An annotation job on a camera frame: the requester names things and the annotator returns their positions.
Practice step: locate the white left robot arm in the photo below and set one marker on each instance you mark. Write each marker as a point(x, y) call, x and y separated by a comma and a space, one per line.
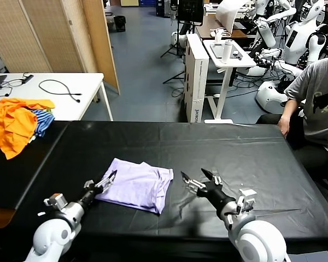
point(57, 232)

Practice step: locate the white bottle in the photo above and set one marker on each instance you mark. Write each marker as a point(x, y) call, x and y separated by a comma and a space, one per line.
point(225, 51)

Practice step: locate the orange garment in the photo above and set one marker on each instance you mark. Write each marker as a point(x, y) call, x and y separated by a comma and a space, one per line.
point(13, 125)

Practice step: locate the lavender t-shirt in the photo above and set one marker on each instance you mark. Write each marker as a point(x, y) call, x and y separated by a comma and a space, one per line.
point(136, 188)

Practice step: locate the white table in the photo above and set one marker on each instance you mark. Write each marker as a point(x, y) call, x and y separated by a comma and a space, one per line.
point(70, 103)

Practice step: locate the person in gray shirt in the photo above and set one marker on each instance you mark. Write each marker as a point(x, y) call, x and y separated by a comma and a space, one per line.
point(317, 109)

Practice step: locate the white standing desk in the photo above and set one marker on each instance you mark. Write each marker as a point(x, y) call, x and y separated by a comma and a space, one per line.
point(234, 63)

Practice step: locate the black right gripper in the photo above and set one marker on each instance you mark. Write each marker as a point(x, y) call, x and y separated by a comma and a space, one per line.
point(217, 197)

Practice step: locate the small white tag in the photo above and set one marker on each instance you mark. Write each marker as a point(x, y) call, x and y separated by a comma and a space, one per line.
point(41, 214)

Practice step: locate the black trash bin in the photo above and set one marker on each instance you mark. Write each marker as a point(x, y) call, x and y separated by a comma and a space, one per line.
point(119, 23)

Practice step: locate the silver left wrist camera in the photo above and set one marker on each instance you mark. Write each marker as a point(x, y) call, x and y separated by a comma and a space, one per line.
point(57, 202)

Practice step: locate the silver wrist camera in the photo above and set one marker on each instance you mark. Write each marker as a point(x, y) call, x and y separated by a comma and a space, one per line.
point(57, 202)
point(247, 200)

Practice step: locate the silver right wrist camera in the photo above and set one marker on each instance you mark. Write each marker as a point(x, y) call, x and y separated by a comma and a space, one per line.
point(247, 200)

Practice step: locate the wooden folding screen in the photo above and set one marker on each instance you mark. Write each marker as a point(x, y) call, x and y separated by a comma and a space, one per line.
point(43, 35)

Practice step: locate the brown desk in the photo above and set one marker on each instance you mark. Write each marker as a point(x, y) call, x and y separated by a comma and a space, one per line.
point(234, 32)

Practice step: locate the tall white cardboard box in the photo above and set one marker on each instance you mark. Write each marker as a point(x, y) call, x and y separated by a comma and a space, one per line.
point(200, 82)

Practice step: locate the blue striped garment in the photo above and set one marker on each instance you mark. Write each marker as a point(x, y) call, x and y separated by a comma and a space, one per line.
point(43, 119)

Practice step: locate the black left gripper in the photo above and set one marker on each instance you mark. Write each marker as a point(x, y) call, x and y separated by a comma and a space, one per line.
point(90, 196)

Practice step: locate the large white humanoid robot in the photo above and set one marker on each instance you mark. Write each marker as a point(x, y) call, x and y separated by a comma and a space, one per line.
point(297, 37)

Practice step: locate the brown cardboard box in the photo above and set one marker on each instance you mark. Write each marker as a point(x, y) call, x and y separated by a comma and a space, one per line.
point(129, 2)

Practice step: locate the black tripod stand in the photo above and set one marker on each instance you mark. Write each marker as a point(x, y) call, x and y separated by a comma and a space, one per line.
point(177, 40)

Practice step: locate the white headset stand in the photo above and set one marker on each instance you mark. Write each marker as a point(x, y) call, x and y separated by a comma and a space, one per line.
point(219, 33)

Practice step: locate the blue storage crate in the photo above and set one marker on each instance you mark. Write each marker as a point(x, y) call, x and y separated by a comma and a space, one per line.
point(147, 2)

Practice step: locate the white curved sheet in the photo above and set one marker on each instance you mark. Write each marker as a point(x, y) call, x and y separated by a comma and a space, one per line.
point(227, 14)

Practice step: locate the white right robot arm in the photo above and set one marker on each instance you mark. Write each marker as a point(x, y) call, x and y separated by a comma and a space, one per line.
point(257, 240)

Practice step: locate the black table cover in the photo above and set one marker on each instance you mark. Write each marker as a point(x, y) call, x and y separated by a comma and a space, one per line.
point(180, 142)

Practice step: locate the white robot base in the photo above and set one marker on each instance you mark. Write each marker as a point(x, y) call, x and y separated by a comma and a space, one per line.
point(270, 97)

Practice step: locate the person's right forearm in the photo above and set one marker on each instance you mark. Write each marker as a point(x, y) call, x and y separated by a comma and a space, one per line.
point(289, 109)

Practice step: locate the black side table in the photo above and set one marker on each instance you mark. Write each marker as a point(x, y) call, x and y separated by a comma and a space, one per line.
point(22, 169)

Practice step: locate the white humanoid robot with cylinder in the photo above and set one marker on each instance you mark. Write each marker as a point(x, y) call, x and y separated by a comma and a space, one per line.
point(266, 33)

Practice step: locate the black monitor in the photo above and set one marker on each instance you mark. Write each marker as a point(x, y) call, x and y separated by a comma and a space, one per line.
point(190, 10)

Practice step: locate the white round device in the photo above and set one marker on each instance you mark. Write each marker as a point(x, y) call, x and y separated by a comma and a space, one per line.
point(180, 39)

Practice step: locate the person's right hand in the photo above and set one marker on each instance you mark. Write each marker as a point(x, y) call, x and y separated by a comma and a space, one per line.
point(283, 127)

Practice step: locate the green yellow garment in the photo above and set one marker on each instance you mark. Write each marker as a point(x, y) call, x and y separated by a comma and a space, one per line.
point(49, 110)

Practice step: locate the gray tablet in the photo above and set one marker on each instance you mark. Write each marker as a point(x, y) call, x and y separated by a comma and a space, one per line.
point(216, 51)

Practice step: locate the black power strip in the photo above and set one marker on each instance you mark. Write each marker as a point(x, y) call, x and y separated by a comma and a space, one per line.
point(28, 77)

